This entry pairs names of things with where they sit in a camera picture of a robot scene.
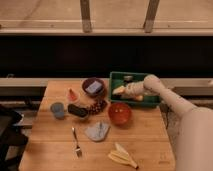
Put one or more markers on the blue grey cup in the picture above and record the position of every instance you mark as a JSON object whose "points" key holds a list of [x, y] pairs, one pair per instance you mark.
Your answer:
{"points": [[57, 109]]}

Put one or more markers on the silver fork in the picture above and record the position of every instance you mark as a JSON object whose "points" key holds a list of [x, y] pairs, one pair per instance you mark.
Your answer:
{"points": [[77, 149]]}

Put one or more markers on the orange peach fruit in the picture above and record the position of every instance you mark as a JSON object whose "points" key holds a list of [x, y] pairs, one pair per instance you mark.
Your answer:
{"points": [[138, 98]]}

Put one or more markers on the purple bowl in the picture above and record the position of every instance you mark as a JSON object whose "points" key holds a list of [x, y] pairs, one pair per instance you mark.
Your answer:
{"points": [[89, 81]]}

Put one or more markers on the grey blue cloth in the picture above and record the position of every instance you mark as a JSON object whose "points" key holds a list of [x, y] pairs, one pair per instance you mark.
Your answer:
{"points": [[98, 131]]}

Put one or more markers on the black rectangular box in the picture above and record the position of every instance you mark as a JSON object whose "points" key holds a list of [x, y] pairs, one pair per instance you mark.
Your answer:
{"points": [[77, 111]]}

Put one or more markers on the green plastic tray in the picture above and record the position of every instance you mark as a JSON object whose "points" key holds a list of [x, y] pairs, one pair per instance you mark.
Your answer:
{"points": [[117, 79]]}

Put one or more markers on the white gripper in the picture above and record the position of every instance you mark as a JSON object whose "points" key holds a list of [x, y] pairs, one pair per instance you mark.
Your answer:
{"points": [[132, 89]]}

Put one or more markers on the black chair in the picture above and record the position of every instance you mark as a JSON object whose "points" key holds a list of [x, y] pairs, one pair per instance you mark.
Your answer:
{"points": [[10, 136]]}

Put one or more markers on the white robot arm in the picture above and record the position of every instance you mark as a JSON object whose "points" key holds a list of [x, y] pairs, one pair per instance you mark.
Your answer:
{"points": [[195, 139]]}

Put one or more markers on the blue sponge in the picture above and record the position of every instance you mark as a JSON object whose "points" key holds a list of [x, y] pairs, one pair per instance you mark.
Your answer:
{"points": [[94, 87]]}

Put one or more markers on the yellow banana toy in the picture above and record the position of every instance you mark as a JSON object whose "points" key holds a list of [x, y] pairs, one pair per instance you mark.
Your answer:
{"points": [[121, 156]]}

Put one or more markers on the black handled dish brush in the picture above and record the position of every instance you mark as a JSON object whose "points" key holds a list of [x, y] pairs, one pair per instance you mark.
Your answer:
{"points": [[126, 80]]}

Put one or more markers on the dark grape bunch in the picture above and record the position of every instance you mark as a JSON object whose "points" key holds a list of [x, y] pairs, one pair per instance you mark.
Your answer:
{"points": [[97, 107]]}

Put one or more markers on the red bowl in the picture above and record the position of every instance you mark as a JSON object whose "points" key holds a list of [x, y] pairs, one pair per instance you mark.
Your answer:
{"points": [[119, 113]]}

